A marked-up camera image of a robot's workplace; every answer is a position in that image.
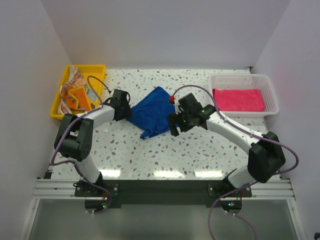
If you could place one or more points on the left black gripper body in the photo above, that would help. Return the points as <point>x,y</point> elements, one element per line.
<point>126,112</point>

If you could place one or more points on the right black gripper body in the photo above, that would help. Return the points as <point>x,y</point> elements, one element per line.
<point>186,123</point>

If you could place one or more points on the blue towel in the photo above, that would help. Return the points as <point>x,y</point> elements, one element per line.
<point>150,114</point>

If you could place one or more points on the pink microfiber towel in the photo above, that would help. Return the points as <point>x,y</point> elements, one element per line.
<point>239,100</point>

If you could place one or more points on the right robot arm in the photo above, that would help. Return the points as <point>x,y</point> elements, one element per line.
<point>265,155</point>

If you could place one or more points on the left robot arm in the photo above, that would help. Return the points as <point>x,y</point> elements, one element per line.
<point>74,139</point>

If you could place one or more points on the yellow plastic bin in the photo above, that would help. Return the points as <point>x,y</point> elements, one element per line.
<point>95,75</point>

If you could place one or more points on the white orange patterned towel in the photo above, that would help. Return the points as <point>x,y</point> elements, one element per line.
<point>75,94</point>

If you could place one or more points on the white perforated plastic basket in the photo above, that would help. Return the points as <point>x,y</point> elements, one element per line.
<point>244,81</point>

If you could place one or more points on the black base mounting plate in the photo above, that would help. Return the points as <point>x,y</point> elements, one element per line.
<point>116,193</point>

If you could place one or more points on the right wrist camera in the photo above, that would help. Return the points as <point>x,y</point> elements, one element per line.
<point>173,101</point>

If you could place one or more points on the aluminium extrusion rail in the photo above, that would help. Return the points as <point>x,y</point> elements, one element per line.
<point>60,185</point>

